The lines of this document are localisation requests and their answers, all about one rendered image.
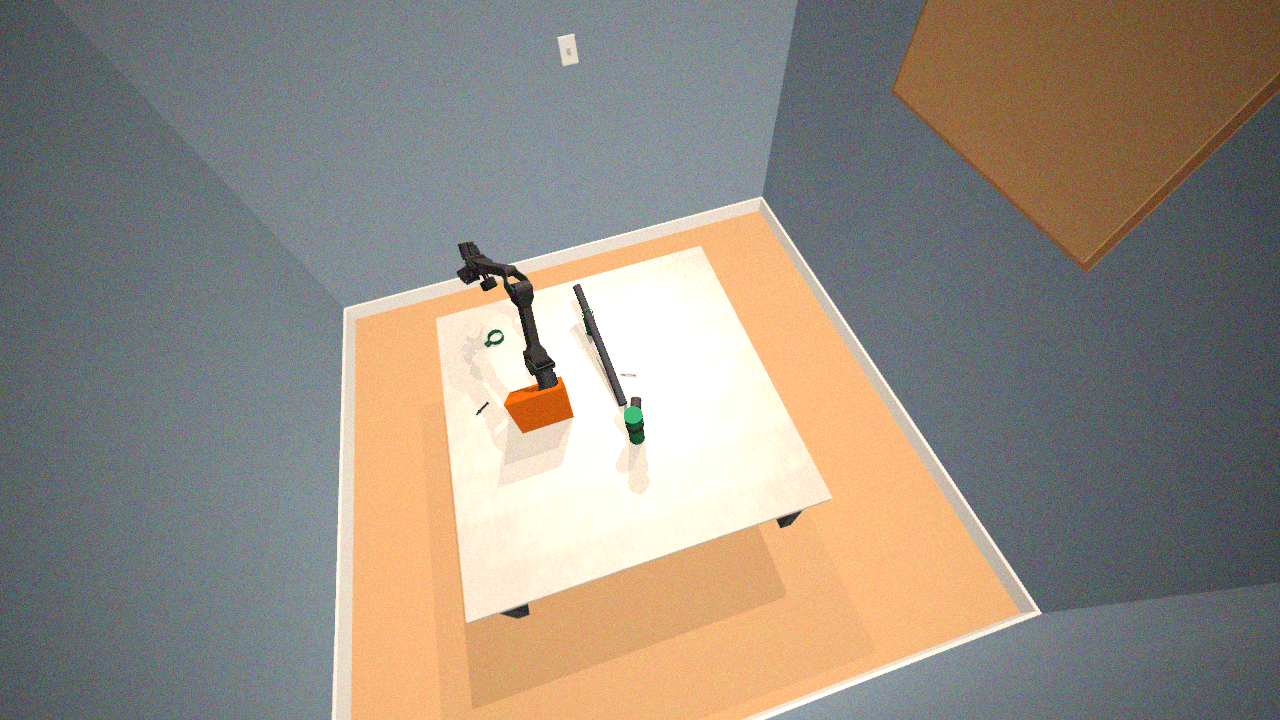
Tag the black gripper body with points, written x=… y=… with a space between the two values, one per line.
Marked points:
x=489 y=283

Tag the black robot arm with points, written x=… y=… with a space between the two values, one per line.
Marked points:
x=536 y=359

